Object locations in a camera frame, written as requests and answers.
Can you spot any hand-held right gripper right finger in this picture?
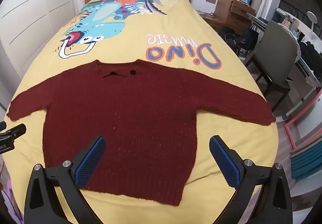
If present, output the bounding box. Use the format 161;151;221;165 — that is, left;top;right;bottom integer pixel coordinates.
210;135;293;224

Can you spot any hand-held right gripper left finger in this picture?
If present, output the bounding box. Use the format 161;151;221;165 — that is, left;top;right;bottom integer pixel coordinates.
24;136;105;224

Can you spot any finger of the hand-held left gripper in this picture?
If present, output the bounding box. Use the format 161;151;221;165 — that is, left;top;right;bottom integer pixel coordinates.
0;124;27;140

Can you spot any dark red knitted sweater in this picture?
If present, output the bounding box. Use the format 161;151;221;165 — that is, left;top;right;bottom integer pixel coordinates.
5;59;276;207

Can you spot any stack of teal pads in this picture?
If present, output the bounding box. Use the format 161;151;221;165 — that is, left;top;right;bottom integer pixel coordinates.
289;140;322;180

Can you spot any grey chair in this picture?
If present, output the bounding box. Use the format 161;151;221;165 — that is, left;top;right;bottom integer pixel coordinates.
245;20;301;104

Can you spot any white desk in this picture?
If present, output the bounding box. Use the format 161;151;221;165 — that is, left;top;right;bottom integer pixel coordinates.
248;6;322;120

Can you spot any white wardrobe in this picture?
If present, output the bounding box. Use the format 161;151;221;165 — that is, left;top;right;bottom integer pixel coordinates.
0;0;85;116

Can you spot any black backpack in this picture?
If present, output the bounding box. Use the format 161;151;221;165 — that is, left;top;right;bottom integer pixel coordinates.
218;27;242;51

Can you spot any dark blue bag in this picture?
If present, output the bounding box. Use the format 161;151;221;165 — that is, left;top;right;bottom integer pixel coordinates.
241;27;260;50

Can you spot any black jacket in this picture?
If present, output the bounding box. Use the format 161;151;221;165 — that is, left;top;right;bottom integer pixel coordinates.
299;40;322;79

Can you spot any yellow dinosaur printed blanket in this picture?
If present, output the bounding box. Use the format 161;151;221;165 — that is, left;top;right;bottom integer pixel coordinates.
4;0;280;224

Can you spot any wooden cabinet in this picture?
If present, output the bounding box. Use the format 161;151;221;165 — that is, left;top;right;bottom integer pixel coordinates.
213;0;256;29

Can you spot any white desk lamp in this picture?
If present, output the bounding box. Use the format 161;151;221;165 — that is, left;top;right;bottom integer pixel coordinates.
306;11;320;36

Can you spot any pink frame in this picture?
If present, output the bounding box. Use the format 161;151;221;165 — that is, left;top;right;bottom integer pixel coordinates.
284;102;322;149

